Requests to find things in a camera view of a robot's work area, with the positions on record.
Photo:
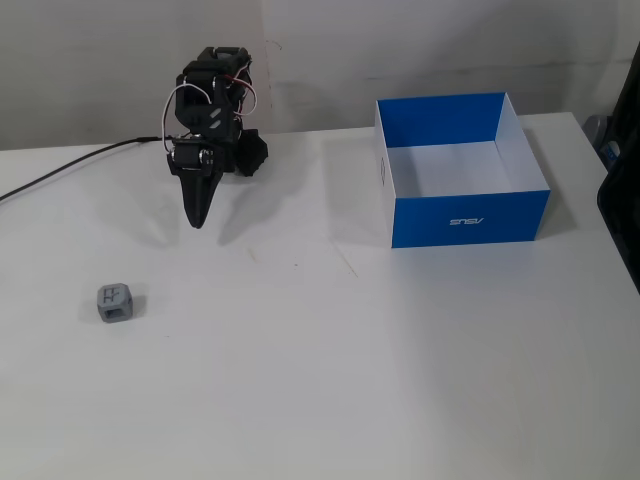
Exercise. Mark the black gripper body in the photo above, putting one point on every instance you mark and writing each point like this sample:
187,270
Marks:
192,159

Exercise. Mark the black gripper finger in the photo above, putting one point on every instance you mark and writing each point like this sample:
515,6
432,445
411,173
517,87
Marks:
216,181
196,200

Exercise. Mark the gray cube block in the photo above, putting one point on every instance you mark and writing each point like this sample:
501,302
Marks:
112,302

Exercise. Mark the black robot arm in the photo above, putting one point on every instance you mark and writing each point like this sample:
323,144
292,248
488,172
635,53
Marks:
252,152

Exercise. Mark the blue white cardboard box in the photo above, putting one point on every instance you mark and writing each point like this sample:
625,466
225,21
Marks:
465,222

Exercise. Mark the large black hard case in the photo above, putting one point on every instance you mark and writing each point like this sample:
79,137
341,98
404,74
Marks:
625,200

